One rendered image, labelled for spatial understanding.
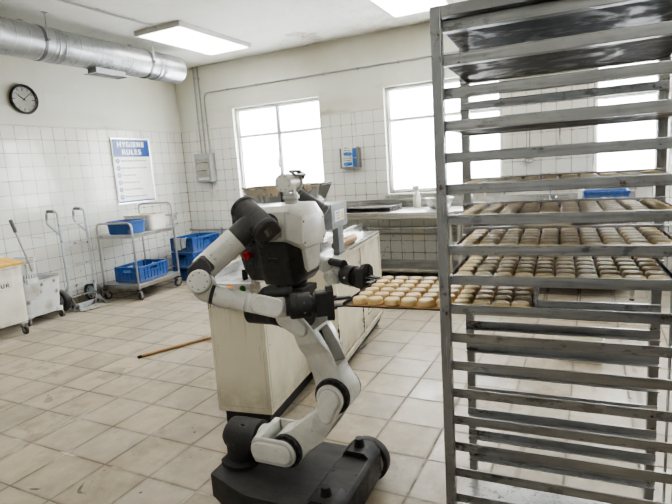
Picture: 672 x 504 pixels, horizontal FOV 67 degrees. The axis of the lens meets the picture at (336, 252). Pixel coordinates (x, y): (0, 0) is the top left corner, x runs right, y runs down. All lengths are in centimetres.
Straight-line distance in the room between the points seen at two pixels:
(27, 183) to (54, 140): 62
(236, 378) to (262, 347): 26
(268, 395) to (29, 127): 470
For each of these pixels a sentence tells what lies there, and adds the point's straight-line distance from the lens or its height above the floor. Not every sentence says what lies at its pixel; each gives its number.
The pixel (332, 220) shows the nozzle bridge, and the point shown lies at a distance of 323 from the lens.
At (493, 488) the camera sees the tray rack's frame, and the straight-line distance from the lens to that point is 224.
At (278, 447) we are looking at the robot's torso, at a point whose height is 32.
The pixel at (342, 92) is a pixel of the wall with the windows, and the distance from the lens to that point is 676.
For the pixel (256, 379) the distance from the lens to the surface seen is 290.
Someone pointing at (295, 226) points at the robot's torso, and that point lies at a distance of 182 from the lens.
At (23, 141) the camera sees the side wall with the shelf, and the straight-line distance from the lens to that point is 666.
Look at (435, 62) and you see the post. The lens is 152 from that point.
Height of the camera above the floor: 140
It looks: 9 degrees down
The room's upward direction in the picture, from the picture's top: 4 degrees counter-clockwise
